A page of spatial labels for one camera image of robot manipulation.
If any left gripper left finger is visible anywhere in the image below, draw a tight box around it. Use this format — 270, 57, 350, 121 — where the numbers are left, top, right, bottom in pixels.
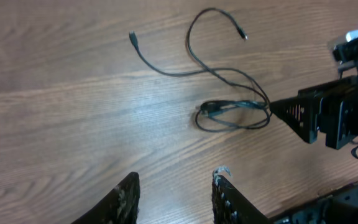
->
72, 172, 140, 224

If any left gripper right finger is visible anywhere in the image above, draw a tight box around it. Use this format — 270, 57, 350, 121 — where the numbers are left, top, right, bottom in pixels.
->
211, 166, 271, 224

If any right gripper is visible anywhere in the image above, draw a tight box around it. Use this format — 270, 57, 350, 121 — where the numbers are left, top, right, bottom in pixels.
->
268, 29, 358, 151

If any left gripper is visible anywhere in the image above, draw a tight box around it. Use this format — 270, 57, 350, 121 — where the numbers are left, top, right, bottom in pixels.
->
270, 181, 358, 224

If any black usb cable long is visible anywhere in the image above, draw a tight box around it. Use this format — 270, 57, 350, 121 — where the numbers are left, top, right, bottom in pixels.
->
129, 7, 272, 133

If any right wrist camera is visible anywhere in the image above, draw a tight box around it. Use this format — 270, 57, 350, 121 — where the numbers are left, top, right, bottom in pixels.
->
328, 29, 358, 51

